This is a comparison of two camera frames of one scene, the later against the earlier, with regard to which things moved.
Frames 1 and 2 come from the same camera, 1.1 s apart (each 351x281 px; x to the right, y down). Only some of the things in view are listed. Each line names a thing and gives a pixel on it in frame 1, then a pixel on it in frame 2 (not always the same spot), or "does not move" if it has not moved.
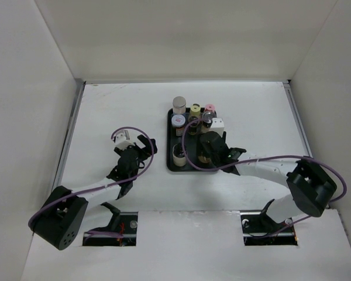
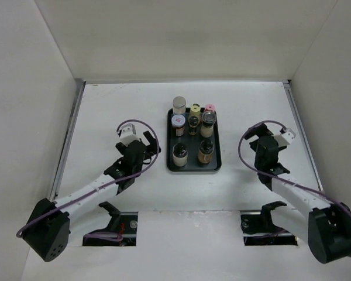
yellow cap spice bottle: x=195 y=110 does not move
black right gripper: x=200 y=146 -> x=260 y=130
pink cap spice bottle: x=209 y=107 does not move
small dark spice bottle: x=193 y=127 does not move
